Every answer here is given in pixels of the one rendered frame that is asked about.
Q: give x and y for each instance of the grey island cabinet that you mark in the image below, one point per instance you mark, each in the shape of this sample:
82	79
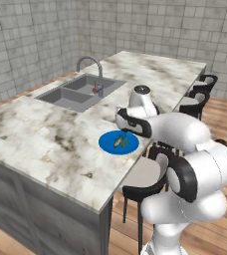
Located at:
36	212

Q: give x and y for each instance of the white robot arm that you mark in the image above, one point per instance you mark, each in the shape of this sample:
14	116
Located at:
185	132

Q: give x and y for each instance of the blue plate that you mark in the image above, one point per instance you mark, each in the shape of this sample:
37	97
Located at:
107	146

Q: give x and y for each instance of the grey curved tap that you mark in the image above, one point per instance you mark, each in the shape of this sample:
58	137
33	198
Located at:
100	71

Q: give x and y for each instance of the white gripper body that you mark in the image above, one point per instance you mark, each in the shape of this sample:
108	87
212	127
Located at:
121	117

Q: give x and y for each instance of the grey double sink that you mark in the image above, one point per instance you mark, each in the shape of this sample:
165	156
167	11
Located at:
70	98

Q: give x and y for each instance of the cooked fish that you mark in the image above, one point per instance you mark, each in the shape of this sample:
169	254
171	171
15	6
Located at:
118	142

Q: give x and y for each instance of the black stool with pale seat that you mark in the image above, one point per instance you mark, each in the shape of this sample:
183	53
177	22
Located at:
145	172
195	103
207	81

